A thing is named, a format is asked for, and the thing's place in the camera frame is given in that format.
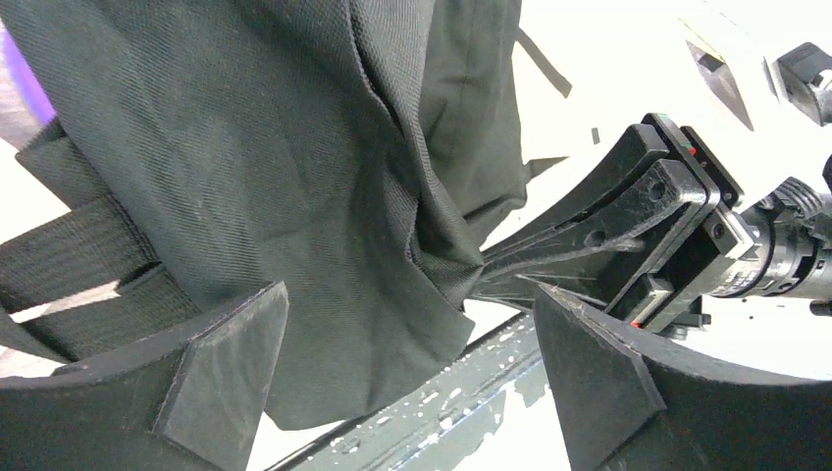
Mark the black student backpack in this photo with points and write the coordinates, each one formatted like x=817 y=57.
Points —
x=358 y=151

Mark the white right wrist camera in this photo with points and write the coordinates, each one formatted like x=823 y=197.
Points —
x=805 y=72

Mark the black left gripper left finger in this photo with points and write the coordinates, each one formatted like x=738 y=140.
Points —
x=188 y=398

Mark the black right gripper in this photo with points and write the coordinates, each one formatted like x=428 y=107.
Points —
x=675 y=217

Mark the purple plastic stapler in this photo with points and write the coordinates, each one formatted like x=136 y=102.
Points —
x=25 y=108

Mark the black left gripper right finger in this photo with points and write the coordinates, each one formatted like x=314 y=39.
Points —
x=627 y=399

